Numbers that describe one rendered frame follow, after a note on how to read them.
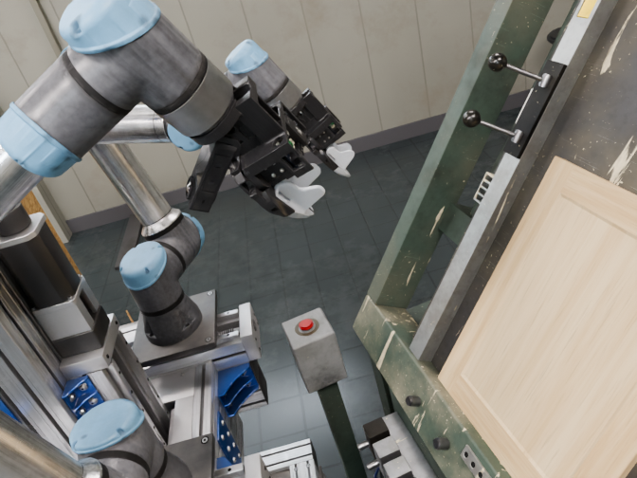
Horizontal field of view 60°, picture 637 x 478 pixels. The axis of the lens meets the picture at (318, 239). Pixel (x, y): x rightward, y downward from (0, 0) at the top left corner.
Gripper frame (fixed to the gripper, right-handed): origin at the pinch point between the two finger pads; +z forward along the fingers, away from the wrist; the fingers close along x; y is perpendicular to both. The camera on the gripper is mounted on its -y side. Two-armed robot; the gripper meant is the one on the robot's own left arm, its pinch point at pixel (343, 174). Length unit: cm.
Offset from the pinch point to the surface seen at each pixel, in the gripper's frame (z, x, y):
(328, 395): 50, -2, -48
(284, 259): 103, 174, -97
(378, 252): 129, 155, -47
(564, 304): 32, -38, 20
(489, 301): 34.5, -23.5, 7.9
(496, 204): 23.1, -12.5, 21.7
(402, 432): 53, -25, -30
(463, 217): 32.7, 3.6, 13.4
